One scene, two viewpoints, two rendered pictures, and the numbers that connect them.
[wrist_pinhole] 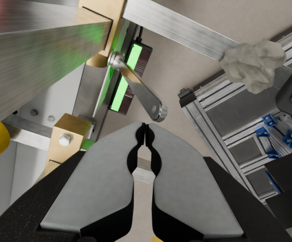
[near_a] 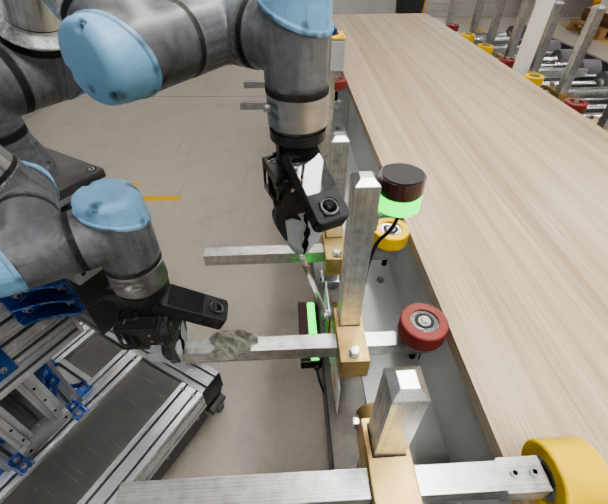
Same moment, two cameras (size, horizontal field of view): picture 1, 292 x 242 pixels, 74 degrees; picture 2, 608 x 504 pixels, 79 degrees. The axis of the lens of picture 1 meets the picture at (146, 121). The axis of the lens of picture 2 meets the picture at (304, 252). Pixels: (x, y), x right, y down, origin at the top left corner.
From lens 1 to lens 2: 0.47 m
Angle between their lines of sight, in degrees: 24
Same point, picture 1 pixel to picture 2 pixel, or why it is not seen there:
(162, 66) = (263, 429)
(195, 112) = (196, 374)
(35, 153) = not seen: hidden behind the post
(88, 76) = not seen: hidden behind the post
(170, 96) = (234, 393)
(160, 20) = (310, 340)
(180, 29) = (294, 342)
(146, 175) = (266, 250)
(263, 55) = (231, 347)
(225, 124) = (143, 378)
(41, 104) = (377, 289)
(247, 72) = (234, 336)
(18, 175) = not seen: hidden behind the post
